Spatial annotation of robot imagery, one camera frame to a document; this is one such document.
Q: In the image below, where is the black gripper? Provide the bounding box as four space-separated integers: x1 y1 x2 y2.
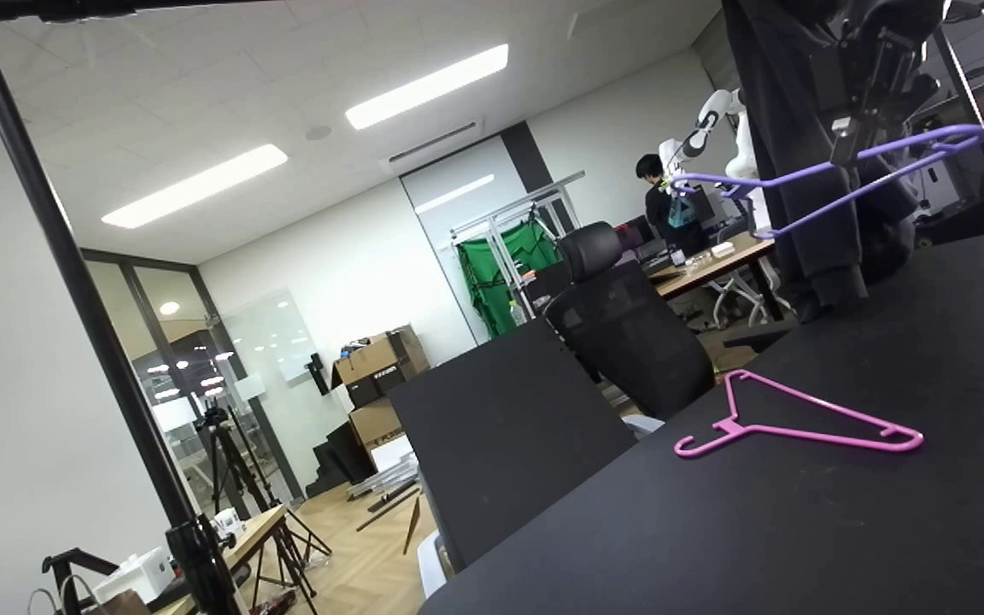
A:
827 0 950 166

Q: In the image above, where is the purple neon cable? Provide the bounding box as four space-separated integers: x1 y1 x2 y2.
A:
670 119 984 244

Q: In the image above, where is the pink plastic hanger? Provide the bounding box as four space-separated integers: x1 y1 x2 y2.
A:
671 367 928 462

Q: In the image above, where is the silver clothes rack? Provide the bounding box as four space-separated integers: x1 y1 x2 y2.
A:
444 166 588 346

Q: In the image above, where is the light wooden desk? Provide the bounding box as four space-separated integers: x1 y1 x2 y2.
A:
649 232 778 299

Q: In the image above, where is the person in dark clothes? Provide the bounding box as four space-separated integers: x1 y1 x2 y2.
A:
630 151 724 261

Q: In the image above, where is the black office chair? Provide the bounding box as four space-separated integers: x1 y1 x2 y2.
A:
544 220 716 422

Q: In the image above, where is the green hanging cloth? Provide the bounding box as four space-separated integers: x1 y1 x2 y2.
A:
455 220 563 342

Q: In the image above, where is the long ceiling strip light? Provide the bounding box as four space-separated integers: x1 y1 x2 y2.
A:
340 40 516 134
99 141 292 232

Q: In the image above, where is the black upright board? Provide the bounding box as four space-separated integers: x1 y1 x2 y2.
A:
387 322 638 573

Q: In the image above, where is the brown cardboard box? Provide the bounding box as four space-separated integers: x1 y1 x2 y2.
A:
348 393 407 454
332 323 429 393

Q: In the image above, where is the black tripod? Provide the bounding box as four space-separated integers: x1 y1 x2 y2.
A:
187 404 333 615

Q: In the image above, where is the black camera stand pole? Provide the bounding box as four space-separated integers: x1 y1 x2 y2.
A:
0 0 247 615

